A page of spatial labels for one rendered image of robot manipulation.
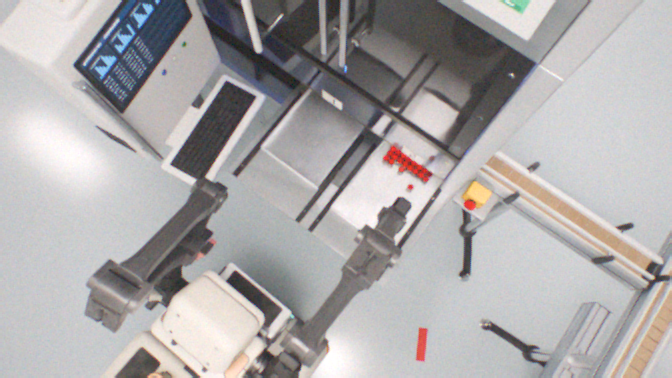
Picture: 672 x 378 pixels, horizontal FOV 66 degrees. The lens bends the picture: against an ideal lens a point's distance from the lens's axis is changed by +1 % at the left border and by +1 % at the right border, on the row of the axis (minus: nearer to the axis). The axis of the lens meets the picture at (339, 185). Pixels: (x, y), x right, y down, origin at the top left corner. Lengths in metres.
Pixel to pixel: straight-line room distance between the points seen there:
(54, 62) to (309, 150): 0.88
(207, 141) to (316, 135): 0.42
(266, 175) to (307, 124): 0.25
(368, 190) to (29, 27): 1.11
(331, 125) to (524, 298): 1.45
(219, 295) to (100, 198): 1.73
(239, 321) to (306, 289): 1.36
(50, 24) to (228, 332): 0.86
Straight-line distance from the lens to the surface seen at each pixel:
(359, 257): 1.13
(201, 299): 1.33
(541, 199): 1.92
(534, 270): 2.87
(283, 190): 1.84
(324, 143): 1.89
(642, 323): 2.01
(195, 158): 1.99
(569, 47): 0.98
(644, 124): 3.35
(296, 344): 1.39
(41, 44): 1.46
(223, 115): 2.03
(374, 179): 1.85
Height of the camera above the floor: 2.66
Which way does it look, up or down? 75 degrees down
